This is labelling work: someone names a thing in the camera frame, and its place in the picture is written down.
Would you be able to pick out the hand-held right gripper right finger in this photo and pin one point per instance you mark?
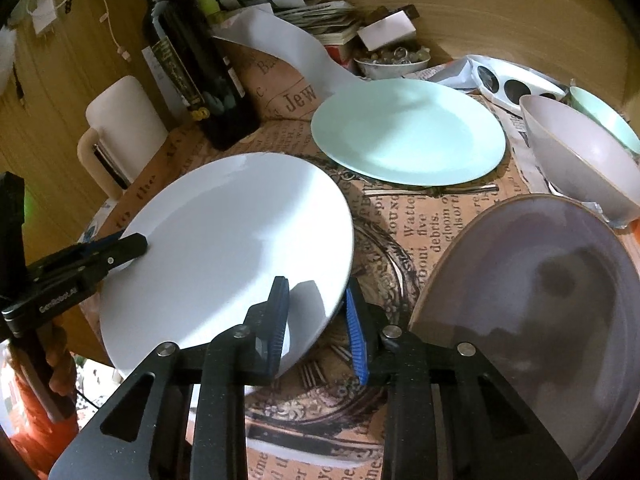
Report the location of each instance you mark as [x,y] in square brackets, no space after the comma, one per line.
[356,330]

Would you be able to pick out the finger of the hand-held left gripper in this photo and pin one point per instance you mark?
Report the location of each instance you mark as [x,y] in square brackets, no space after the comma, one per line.
[125,249]

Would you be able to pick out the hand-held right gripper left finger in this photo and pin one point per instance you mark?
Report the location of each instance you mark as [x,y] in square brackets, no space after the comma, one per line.
[280,320]

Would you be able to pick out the white plate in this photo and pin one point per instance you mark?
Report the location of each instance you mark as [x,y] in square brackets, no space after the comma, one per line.
[225,240]

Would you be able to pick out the grey plate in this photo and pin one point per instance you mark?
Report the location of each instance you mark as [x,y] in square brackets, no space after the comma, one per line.
[525,285]

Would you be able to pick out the mint green plate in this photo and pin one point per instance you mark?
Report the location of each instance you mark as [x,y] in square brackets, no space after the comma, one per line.
[405,130]

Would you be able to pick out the person's left hand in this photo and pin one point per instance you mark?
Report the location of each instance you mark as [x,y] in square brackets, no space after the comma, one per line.
[62,360]

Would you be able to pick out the brown newsprint tablecloth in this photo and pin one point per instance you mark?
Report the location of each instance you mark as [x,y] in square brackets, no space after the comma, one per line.
[400,240]

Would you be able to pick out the dark wine bottle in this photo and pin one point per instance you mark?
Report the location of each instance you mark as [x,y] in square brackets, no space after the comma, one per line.
[185,60]

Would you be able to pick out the yellow-green object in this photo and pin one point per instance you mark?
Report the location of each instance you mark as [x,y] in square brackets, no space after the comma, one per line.
[205,2]

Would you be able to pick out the white paper sheet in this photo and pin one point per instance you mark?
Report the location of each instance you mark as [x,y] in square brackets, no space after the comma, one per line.
[280,40]

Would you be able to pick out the small bowl of glass beads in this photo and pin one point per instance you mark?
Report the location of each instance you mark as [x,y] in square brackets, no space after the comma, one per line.
[390,66]

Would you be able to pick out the red book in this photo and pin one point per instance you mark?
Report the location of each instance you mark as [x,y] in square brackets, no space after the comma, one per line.
[340,54]

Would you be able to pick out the lavender bowl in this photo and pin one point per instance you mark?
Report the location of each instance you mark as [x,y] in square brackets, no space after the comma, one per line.
[575,160]

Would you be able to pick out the stack of books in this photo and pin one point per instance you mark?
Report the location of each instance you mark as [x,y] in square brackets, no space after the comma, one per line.
[325,22]

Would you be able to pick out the white card box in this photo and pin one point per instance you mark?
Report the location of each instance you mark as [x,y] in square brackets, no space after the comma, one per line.
[387,30]

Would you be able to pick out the white paper with dark circles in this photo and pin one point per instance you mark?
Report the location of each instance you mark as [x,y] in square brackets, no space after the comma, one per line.
[520,72]

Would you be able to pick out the mint green bowl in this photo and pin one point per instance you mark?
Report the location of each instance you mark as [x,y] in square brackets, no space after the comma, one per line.
[605,110]

